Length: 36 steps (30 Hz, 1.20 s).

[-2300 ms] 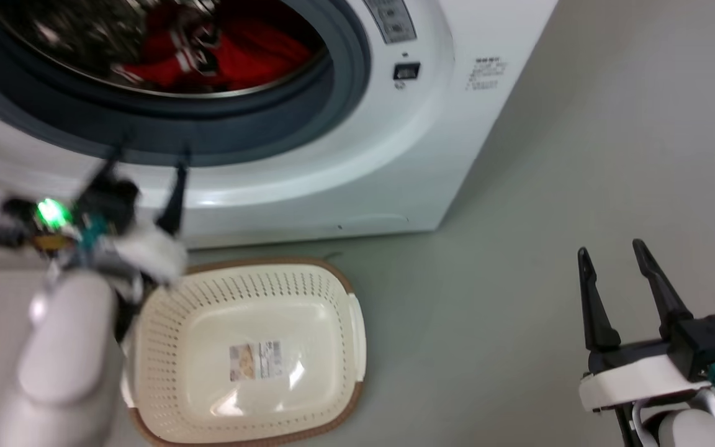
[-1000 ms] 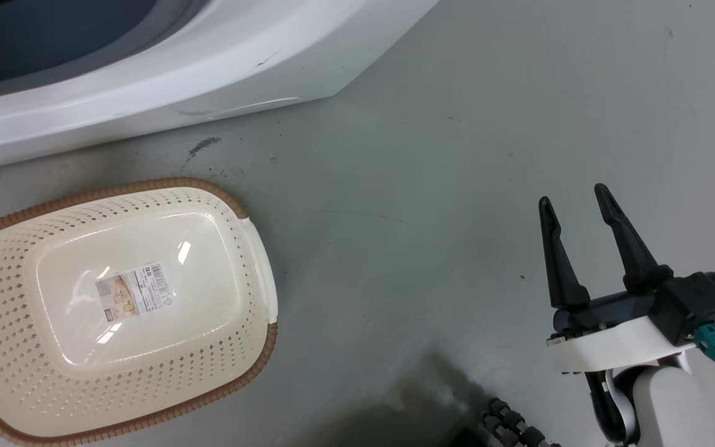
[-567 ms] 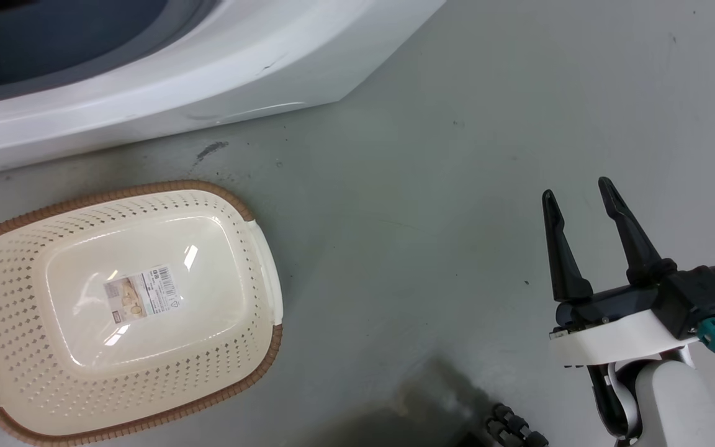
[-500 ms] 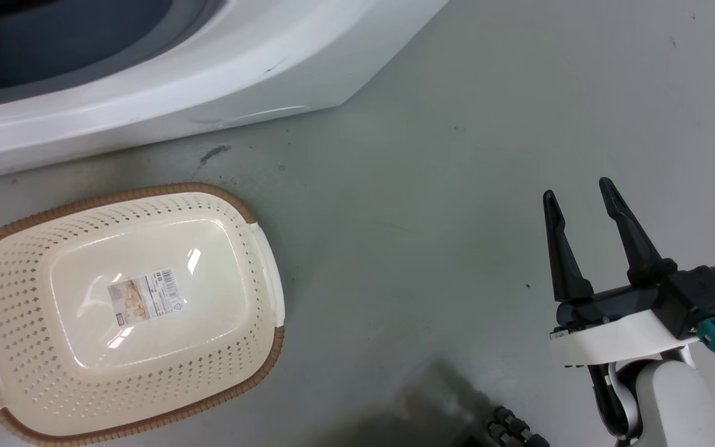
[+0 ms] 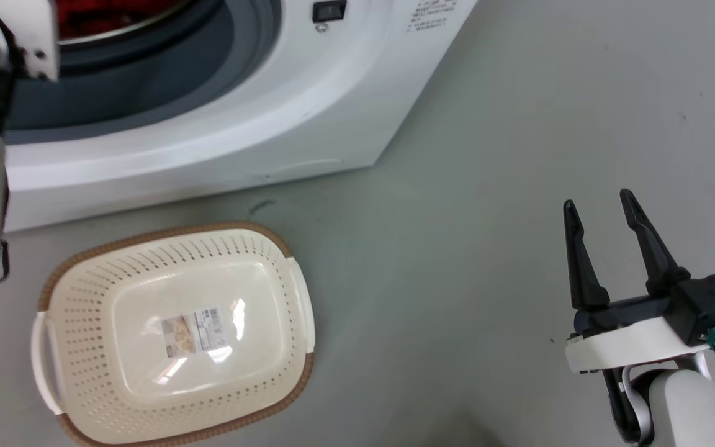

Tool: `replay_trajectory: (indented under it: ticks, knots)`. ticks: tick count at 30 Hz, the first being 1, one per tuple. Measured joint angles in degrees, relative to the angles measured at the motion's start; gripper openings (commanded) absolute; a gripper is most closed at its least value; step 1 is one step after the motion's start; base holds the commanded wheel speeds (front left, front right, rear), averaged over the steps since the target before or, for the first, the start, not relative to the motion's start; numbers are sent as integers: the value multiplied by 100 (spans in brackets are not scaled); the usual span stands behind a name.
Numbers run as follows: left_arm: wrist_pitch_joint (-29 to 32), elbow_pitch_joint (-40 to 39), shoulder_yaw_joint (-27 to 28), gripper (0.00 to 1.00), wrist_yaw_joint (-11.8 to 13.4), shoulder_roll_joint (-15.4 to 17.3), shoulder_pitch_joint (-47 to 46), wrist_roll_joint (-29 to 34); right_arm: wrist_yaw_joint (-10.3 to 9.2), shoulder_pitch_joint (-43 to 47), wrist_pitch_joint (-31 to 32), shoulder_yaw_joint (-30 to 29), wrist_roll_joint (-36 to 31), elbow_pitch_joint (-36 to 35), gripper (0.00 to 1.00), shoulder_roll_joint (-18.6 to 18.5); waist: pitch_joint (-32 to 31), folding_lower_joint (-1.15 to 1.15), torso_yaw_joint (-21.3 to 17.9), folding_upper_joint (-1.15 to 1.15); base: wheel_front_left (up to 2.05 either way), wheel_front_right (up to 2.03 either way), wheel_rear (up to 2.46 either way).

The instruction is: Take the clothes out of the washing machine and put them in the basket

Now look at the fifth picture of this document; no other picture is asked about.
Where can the paper product label sticker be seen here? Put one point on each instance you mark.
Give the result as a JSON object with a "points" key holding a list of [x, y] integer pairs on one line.
{"points": [[191, 331]]}

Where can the grey rubber door gasket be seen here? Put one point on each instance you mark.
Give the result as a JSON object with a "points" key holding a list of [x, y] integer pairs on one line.
{"points": [[165, 68]]}

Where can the red clothes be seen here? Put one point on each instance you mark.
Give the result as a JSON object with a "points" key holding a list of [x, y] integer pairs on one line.
{"points": [[94, 15]]}

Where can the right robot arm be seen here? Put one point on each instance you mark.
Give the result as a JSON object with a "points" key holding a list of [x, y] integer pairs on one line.
{"points": [[686, 410]]}

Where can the white front-load washing machine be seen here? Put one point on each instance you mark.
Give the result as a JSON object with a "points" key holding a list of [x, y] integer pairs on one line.
{"points": [[308, 93]]}

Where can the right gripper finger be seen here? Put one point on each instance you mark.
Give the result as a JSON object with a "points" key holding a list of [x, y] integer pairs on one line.
{"points": [[584, 273], [655, 261]]}

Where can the cream perforated laundry basket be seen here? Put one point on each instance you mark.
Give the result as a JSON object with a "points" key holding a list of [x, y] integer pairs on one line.
{"points": [[146, 397]]}

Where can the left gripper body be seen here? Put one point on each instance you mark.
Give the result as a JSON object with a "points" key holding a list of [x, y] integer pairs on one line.
{"points": [[28, 31]]}

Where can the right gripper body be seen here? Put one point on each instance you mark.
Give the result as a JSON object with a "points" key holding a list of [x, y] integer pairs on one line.
{"points": [[643, 338]]}

